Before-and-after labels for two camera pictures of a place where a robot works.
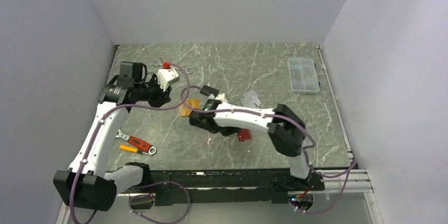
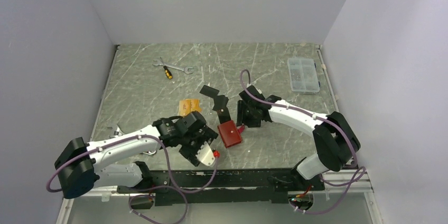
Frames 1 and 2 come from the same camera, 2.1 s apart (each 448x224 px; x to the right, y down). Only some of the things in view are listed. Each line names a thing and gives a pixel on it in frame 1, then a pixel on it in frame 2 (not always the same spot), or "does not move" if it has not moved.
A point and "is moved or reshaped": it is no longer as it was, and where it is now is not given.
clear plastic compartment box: [303, 75] does not move
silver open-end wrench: [187, 70] does not move
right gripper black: [226, 132] -> [242, 118]
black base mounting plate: [253, 186] does not move
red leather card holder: [244, 134] is moved or reshaped
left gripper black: [162, 97] -> [190, 153]
